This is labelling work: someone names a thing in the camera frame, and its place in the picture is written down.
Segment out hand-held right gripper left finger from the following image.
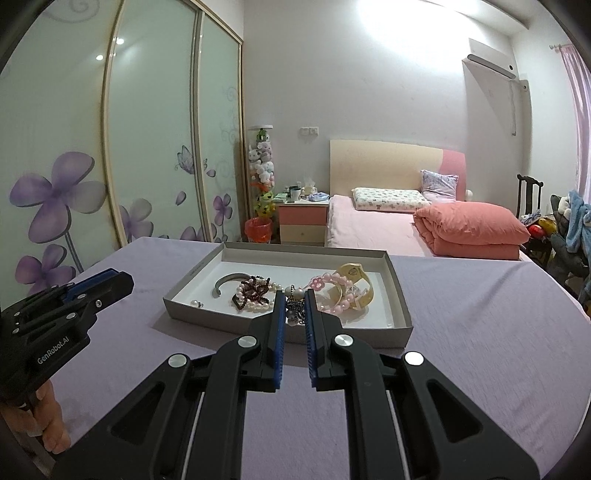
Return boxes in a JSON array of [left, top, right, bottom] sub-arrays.
[[51, 290, 287, 480]]

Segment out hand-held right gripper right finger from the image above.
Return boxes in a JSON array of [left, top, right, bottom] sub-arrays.
[[304, 290, 541, 480]]

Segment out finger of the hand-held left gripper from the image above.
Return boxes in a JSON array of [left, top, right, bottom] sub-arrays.
[[21, 268, 123, 315], [14, 271, 134, 334]]

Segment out pearl cluster chain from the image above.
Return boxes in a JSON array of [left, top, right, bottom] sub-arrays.
[[285, 298, 306, 326]]

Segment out white pearl bracelet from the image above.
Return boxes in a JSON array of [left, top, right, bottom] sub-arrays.
[[235, 281, 278, 311]]

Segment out dark red bead necklace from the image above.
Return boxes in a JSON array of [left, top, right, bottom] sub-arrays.
[[231, 276, 273, 311]]

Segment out pink bead bracelet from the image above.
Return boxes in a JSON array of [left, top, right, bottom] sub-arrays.
[[308, 272, 358, 315]]

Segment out grey cardboard box tray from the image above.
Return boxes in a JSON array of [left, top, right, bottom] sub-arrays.
[[163, 241, 414, 348]]

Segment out person's left hand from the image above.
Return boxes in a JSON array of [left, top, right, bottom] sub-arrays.
[[14, 381, 71, 456]]

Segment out yellow wrist watch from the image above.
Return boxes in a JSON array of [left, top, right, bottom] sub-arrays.
[[335, 262, 376, 310]]

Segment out red trash bin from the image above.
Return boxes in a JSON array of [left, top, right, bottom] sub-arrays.
[[245, 217, 274, 244]]

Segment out pink and cream nightstand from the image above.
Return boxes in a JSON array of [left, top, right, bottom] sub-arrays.
[[276, 196, 331, 246]]

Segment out bed with pink sheet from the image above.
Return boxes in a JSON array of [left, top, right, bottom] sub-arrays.
[[324, 194, 532, 261]]

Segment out purple tablecloth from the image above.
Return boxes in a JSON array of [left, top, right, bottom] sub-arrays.
[[0, 236, 591, 480]]

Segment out wardrobe with purple flower doors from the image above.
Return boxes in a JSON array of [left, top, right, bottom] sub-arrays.
[[0, 0, 245, 296]]

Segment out white printed pillow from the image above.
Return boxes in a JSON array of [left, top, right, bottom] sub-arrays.
[[352, 186, 430, 213]]

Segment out column of plush toys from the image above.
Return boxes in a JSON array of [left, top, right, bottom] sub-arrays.
[[247, 126, 278, 220]]

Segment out cream and pink headboard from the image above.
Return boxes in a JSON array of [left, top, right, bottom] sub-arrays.
[[329, 139, 467, 204]]

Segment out folded pink quilt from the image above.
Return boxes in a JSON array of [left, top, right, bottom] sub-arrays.
[[412, 203, 532, 261]]

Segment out purple pillow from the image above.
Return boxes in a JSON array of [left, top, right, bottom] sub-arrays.
[[419, 170, 460, 204]]

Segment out dark wooden chair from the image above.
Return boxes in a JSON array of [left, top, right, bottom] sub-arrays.
[[516, 174, 546, 220]]

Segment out pile of clothes and toys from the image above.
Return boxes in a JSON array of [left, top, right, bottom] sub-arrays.
[[519, 189, 591, 319]]

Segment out white air conditioner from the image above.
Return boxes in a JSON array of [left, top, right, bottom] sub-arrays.
[[464, 38, 518, 81]]

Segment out pink curtain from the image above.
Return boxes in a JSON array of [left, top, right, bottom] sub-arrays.
[[549, 41, 591, 195]]

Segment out silver cuff bracelet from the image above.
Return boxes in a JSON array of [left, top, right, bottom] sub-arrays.
[[211, 272, 252, 298]]

